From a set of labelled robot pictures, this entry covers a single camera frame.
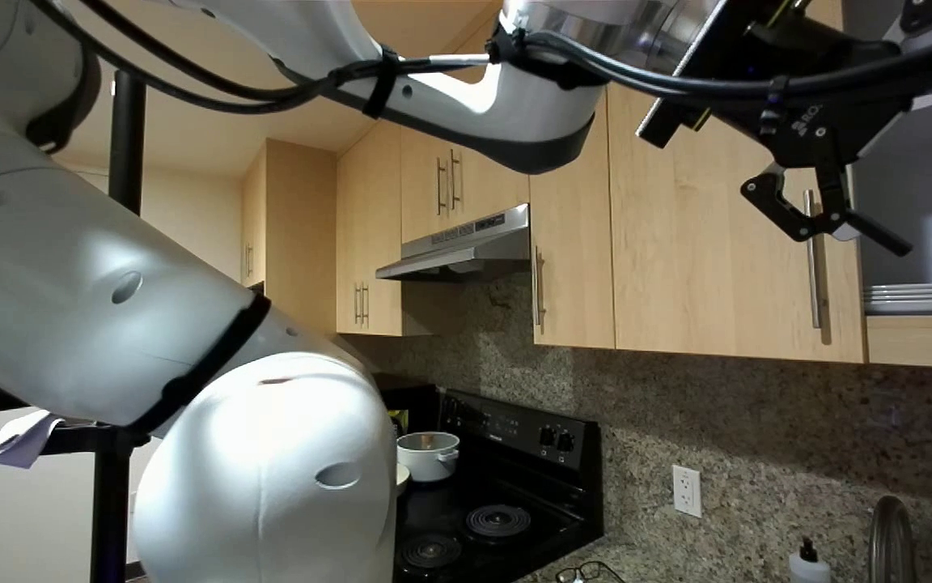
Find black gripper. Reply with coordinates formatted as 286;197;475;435
639;0;914;256

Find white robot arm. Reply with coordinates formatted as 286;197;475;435
0;0;909;583

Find middle upper cabinet door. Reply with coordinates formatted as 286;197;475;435
604;86;865;363

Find cabinet door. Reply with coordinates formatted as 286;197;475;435
530;107;614;346
604;86;865;363

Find left upper cabinet door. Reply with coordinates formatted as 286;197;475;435
530;107;614;346

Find stacked white plates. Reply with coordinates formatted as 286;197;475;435
866;286;932;316

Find steel range hood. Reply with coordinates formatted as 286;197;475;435
378;205;530;282

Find chrome faucet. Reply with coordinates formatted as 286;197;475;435
866;497;917;583

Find soap dispenser bottle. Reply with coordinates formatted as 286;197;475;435
790;541;831;583

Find black electric stove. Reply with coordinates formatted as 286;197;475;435
378;379;604;583

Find white pot on stove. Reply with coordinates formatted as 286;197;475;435
398;431;460;482

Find white paper scrap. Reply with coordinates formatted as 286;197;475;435
0;411;60;469

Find white wall outlet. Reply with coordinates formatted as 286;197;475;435
673;466;701;518

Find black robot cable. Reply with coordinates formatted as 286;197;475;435
32;0;932;122

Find far cabinet double handles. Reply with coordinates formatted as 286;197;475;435
437;150;463;215

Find black camera stand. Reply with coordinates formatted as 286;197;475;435
0;69;167;583

